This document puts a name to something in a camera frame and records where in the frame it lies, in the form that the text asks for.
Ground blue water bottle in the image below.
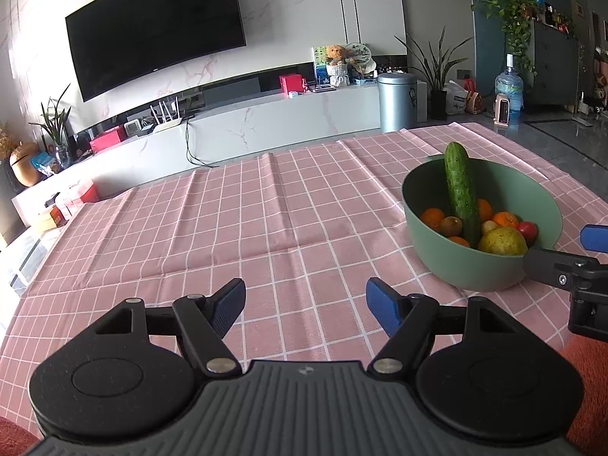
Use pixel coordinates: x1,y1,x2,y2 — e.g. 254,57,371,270
494,54,524,113

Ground leafy plant in glass vase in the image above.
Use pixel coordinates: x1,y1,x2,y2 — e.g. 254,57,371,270
30,82,78,168

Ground round painted fan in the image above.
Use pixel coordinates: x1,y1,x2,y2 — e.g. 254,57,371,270
342,41,374,77

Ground yellow-green pear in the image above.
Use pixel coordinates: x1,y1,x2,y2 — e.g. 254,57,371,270
477,226,529,256

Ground coral red cloth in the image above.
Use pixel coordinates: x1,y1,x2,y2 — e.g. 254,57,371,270
0,415,40,456
559,334,608,456

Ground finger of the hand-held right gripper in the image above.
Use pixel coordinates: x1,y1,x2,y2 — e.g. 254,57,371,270
580,223,608,251
521,246,600,289

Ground silver trash can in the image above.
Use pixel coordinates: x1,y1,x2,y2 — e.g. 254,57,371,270
377,71,419,134

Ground dark grey cabinet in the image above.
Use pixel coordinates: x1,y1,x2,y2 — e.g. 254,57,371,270
526,18,586,108

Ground tall potted plant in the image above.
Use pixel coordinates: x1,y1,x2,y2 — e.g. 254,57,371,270
394,26,476,121

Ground small red box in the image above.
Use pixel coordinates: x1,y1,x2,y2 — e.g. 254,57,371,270
279,73,305,98

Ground round brown vase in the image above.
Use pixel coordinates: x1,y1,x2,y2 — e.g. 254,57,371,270
9,141,44,189

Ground small white heater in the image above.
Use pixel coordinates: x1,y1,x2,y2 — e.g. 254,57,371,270
493,93,512,125

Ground black cable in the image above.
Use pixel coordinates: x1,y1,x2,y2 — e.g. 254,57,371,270
185,116,222,168

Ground large red box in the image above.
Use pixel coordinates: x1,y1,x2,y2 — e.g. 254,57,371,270
89,125,128,153

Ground pink checked tablecloth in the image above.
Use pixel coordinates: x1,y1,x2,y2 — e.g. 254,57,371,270
0,122,608,438

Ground trailing pothos plant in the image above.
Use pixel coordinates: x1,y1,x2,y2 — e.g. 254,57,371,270
481,0,541,75

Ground white router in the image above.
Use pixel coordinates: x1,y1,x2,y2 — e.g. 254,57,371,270
149,96,184,132

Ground orange brown bag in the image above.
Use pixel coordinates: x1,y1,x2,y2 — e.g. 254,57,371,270
462,78,484,114

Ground green cucumber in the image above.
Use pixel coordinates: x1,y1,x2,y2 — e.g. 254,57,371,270
445,141,481,249

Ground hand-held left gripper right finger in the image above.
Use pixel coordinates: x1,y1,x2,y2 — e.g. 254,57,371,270
366,277,521,376

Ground green colander bowl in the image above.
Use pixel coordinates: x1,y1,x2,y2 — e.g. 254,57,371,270
401,153,564,292

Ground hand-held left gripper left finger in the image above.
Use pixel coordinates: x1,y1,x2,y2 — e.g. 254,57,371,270
92,278,247,377

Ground picture card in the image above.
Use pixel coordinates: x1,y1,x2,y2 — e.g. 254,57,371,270
312,46,331,84

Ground white marble media console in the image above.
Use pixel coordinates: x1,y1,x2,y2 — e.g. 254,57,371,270
11,86,386,230

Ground blue snack bag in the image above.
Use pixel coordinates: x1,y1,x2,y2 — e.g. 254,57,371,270
30,151,60,174

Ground white plastic bag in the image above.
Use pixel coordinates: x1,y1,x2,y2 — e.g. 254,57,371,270
443,80,469,116

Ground dried flowers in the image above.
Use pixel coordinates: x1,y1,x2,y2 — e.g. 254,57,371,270
0,123,16,160

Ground black television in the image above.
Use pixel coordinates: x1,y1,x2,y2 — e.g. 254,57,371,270
65,0,247,102

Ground cardboard box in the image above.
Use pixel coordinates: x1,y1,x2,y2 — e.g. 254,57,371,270
35,206,68,234

